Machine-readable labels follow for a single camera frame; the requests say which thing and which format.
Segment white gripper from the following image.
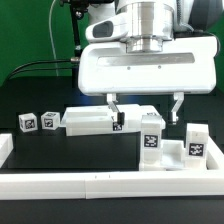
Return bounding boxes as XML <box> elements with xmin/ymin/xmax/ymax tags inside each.
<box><xmin>78</xmin><ymin>36</ymin><xmax>218</xmax><ymax>125</ymax></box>

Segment white L-shaped fence rail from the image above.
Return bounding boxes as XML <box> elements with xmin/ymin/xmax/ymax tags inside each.
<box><xmin>0</xmin><ymin>141</ymin><xmax>224</xmax><ymax>200</ymax></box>

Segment white tagged cube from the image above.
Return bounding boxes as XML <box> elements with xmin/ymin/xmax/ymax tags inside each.
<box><xmin>41</xmin><ymin>112</ymin><xmax>60</xmax><ymax>130</ymax></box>
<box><xmin>19</xmin><ymin>113</ymin><xmax>38</xmax><ymax>132</ymax></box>

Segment white left fence piece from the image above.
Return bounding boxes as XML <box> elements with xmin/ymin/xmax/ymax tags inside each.
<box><xmin>0</xmin><ymin>133</ymin><xmax>13</xmax><ymax>168</ymax></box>

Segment white chair seat block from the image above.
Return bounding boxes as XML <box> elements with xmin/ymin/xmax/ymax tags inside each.
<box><xmin>139</xmin><ymin>139</ymin><xmax>188</xmax><ymax>172</ymax></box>

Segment white chair back frame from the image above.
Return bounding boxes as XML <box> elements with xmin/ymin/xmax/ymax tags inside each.
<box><xmin>61</xmin><ymin>111</ymin><xmax>166</xmax><ymax>136</ymax></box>

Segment black cables at base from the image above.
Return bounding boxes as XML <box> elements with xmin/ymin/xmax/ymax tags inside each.
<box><xmin>5</xmin><ymin>56</ymin><xmax>83</xmax><ymax>83</ymax></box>

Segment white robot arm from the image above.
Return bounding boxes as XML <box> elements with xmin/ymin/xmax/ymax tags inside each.
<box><xmin>78</xmin><ymin>0</ymin><xmax>224</xmax><ymax>123</ymax></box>

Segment grey hanging cable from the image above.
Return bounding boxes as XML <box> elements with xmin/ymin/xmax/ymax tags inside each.
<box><xmin>48</xmin><ymin>0</ymin><xmax>60</xmax><ymax>78</ymax></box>

